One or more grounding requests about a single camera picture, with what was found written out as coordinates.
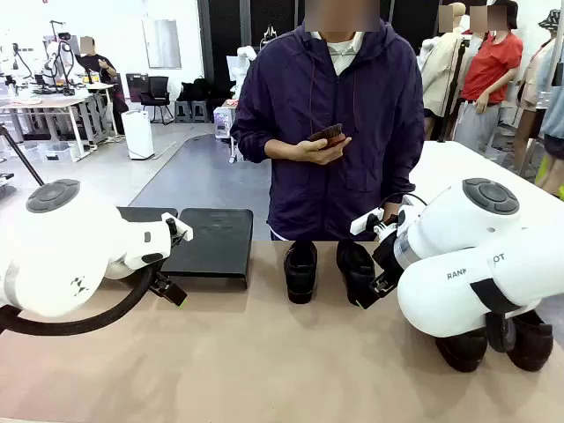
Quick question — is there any black leather shoe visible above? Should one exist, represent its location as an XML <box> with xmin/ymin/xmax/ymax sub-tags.
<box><xmin>505</xmin><ymin>309</ymin><xmax>554</xmax><ymax>373</ymax></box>
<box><xmin>284</xmin><ymin>241</ymin><xmax>319</xmax><ymax>305</ymax></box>
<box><xmin>336</xmin><ymin>240</ymin><xmax>377</xmax><ymax>309</ymax></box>
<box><xmin>434</xmin><ymin>325</ymin><xmax>489</xmax><ymax>374</ymax></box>

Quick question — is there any black bag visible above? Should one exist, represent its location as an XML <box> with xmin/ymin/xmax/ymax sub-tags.
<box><xmin>177</xmin><ymin>76</ymin><xmax>212</xmax><ymax>103</ymax></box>

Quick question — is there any long work table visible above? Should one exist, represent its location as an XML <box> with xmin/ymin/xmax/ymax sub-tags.
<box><xmin>0</xmin><ymin>82</ymin><xmax>116</xmax><ymax>160</ymax></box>

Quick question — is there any person's right forearm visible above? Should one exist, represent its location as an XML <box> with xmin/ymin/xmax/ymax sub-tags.
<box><xmin>229</xmin><ymin>118</ymin><xmax>301</xmax><ymax>162</ymax></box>

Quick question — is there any mannequin in beige coat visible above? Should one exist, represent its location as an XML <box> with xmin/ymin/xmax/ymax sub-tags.
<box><xmin>418</xmin><ymin>2</ymin><xmax>469</xmax><ymax>119</ymax></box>

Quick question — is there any clear storage box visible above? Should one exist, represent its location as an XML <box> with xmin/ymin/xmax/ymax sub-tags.
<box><xmin>37</xmin><ymin>140</ymin><xmax>79</xmax><ymax>163</ymax></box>

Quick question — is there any person's right hand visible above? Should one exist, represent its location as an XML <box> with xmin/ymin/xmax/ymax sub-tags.
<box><xmin>295</xmin><ymin>136</ymin><xmax>353</xmax><ymax>167</ymax></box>

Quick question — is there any black strap on right arm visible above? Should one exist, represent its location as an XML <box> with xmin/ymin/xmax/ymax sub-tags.
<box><xmin>469</xmin><ymin>277</ymin><xmax>528</xmax><ymax>316</ymax></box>

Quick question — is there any white air purifier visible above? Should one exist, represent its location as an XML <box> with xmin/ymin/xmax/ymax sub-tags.
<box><xmin>121</xmin><ymin>109</ymin><xmax>155</xmax><ymax>160</ymax></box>

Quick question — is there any background robot with cables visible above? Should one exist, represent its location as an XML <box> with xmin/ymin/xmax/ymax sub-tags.
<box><xmin>41</xmin><ymin>19</ymin><xmax>87</xmax><ymax>96</ymax></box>

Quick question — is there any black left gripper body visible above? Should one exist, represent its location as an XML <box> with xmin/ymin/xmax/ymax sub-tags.
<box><xmin>148</xmin><ymin>263</ymin><xmax>174</xmax><ymax>290</ymax></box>

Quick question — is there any white computer case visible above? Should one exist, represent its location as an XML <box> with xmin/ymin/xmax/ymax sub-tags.
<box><xmin>213</xmin><ymin>107</ymin><xmax>234</xmax><ymax>140</ymax></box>

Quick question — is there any black office chair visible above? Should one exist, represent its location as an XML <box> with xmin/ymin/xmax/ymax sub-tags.
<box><xmin>139</xmin><ymin>75</ymin><xmax>174</xmax><ymax>124</ymax></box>

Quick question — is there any gray floor mat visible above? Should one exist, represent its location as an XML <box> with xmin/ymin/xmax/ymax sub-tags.
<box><xmin>130</xmin><ymin>134</ymin><xmax>274</xmax><ymax>221</ymax></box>

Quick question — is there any black slanted tripod pole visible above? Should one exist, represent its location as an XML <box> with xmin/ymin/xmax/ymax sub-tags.
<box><xmin>0</xmin><ymin>124</ymin><xmax>45</xmax><ymax>186</ymax></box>

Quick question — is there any person's left forearm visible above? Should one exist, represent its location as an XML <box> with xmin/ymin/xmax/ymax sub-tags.
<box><xmin>379</xmin><ymin>145</ymin><xmax>425</xmax><ymax>211</ymax></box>

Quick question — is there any mannequin with bucket hat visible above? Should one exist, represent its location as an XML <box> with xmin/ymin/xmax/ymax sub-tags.
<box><xmin>513</xmin><ymin>8</ymin><xmax>564</xmax><ymax>195</ymax></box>

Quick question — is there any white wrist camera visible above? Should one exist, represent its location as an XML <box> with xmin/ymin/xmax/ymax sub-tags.
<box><xmin>160</xmin><ymin>212</ymin><xmax>195</xmax><ymax>242</ymax></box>
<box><xmin>350</xmin><ymin>208</ymin><xmax>384</xmax><ymax>235</ymax></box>

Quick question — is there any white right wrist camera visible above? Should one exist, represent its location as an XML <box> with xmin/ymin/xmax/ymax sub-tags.
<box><xmin>350</xmin><ymin>208</ymin><xmax>384</xmax><ymax>235</ymax></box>

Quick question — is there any wooden shoe brush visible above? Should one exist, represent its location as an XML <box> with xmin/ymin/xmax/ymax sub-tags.
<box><xmin>308</xmin><ymin>123</ymin><xmax>349</xmax><ymax>149</ymax></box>

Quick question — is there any left arm's black sleeved cable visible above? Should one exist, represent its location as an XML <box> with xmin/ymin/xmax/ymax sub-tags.
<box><xmin>0</xmin><ymin>263</ymin><xmax>156</xmax><ymax>337</ymax></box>

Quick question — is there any small side table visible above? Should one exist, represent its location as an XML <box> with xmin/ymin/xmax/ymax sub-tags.
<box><xmin>221</xmin><ymin>99</ymin><xmax>242</xmax><ymax>164</ymax></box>

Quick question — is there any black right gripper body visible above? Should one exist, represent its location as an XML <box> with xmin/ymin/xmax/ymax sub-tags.
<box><xmin>373</xmin><ymin>232</ymin><xmax>401</xmax><ymax>286</ymax></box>

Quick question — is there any white desk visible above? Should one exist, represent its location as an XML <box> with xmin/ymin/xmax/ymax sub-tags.
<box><xmin>409</xmin><ymin>140</ymin><xmax>564</xmax><ymax>208</ymax></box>

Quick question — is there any person in purple jacket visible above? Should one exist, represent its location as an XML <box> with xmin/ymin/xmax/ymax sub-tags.
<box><xmin>228</xmin><ymin>19</ymin><xmax>427</xmax><ymax>242</ymax></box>

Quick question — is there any white wall panel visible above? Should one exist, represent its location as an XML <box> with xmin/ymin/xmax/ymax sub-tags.
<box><xmin>141</xmin><ymin>18</ymin><xmax>182</xmax><ymax>70</ymax></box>

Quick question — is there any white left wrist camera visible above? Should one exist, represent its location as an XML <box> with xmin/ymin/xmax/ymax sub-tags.
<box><xmin>160</xmin><ymin>212</ymin><xmax>195</xmax><ymax>242</ymax></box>

